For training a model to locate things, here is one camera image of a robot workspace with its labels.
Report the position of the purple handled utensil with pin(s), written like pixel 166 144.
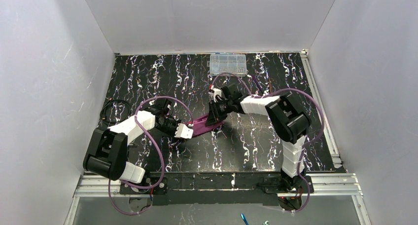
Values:
pixel 261 90

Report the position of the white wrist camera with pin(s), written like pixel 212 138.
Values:
pixel 215 94
pixel 183 131

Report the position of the clear plastic compartment box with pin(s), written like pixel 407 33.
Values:
pixel 227 63

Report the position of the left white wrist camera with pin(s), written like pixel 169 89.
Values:
pixel 183 131

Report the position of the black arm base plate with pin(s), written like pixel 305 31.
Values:
pixel 222 188

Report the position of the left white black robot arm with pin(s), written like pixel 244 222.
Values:
pixel 106 154

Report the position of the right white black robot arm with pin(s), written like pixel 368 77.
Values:
pixel 288 120

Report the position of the black coiled cable yellow plug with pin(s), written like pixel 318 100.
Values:
pixel 115 111

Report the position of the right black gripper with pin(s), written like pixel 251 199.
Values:
pixel 216 113

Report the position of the purple cloth napkin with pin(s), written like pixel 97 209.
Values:
pixel 199 126

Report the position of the blue tool handle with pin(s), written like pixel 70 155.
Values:
pixel 244 219

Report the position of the aluminium frame rail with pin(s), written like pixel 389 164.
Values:
pixel 245 143

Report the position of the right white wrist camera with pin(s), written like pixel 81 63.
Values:
pixel 215 94

